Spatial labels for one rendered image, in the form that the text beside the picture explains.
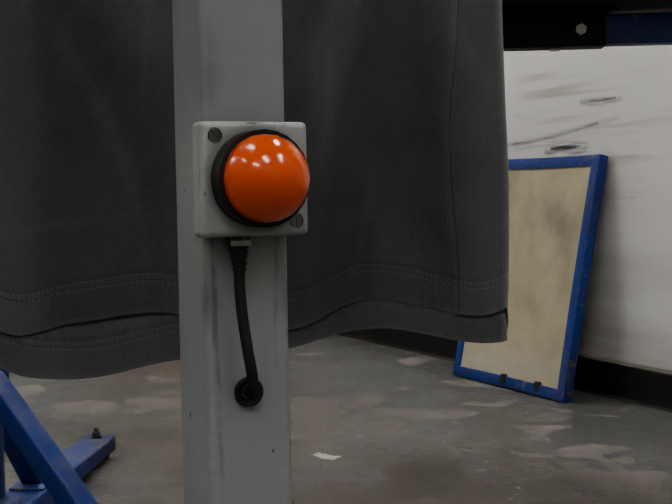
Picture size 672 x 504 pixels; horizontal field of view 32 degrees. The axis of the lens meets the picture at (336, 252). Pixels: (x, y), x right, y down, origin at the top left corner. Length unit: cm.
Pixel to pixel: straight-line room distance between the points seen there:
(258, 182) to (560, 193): 330
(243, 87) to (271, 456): 17
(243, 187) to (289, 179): 2
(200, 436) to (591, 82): 327
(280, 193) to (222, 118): 5
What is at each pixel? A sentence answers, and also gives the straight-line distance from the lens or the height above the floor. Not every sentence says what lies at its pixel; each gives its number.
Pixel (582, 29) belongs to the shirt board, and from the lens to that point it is 201.
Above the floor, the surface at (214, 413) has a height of 55.
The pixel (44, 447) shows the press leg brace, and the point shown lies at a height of 23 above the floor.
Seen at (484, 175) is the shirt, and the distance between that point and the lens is 92.
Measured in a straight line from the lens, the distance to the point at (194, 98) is 53.
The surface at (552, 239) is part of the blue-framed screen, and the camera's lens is 377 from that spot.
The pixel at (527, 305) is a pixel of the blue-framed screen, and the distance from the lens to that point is 382.
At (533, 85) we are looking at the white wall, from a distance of 400.
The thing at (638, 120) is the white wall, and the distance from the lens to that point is 358.
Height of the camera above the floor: 64
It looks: 3 degrees down
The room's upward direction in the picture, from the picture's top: 1 degrees counter-clockwise
